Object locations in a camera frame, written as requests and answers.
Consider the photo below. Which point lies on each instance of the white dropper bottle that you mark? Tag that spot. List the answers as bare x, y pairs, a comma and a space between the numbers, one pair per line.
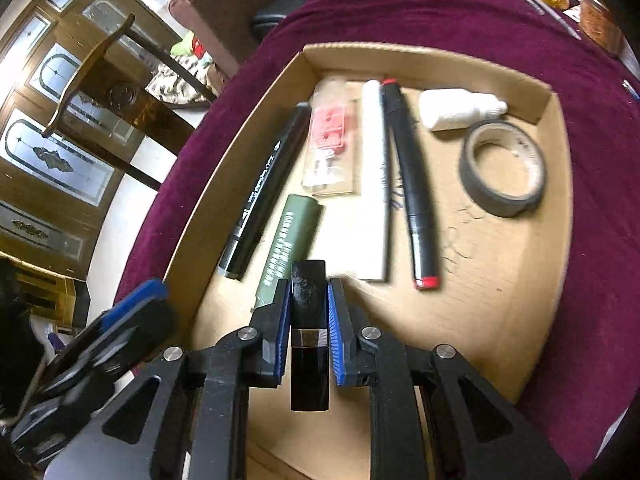
450, 110

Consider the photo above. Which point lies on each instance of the short clear pen piece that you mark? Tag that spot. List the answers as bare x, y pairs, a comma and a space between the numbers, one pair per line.
631, 89

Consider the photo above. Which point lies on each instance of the black tube with gold band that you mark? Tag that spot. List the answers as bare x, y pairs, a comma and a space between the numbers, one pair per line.
310, 370

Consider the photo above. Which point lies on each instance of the brown chair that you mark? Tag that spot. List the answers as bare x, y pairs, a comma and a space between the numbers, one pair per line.
210, 15

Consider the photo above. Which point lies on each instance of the wooden door with glass panels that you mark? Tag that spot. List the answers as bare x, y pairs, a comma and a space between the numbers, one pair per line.
60, 160

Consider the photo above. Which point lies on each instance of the silver pens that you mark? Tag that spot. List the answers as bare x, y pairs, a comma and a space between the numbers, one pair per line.
564, 23

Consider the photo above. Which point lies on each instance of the black marker with grey cap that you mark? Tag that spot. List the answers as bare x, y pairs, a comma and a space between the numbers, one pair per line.
265, 195

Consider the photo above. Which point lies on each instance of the brown jar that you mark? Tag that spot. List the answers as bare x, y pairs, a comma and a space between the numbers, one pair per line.
600, 25

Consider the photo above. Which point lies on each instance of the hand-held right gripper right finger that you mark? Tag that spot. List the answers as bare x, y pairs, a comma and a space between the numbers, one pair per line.
336, 332

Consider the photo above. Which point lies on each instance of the maroon velvet tablecloth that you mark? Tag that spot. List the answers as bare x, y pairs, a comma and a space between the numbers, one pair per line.
600, 260

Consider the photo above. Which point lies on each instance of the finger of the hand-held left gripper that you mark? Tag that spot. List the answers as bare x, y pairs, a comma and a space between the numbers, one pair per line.
135, 294
150, 330

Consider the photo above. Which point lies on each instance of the dark wooden stand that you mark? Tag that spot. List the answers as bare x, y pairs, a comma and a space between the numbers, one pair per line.
90, 55

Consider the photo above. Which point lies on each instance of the green toy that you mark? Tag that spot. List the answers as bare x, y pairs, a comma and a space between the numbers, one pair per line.
185, 46

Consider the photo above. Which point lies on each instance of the black tape roll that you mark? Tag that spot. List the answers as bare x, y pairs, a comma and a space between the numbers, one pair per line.
472, 180

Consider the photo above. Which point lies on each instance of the cardboard box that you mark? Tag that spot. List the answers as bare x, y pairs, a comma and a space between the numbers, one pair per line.
475, 285

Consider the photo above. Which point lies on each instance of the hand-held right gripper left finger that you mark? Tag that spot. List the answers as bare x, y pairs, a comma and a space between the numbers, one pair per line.
283, 332

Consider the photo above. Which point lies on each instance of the green tube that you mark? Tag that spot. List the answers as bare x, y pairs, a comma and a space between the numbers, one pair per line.
287, 245

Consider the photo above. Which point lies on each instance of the white paint marker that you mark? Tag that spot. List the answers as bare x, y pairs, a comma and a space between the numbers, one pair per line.
375, 185

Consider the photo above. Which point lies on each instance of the red item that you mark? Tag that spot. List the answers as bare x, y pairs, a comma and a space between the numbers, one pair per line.
327, 135

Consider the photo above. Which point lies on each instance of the patterned cloth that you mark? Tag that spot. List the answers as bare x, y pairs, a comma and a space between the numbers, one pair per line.
177, 77

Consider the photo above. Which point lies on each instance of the black marker with red ends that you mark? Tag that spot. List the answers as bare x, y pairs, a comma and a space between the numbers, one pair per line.
412, 185

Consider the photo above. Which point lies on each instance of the black and gold cabinet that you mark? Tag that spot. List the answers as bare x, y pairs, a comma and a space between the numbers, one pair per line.
45, 295

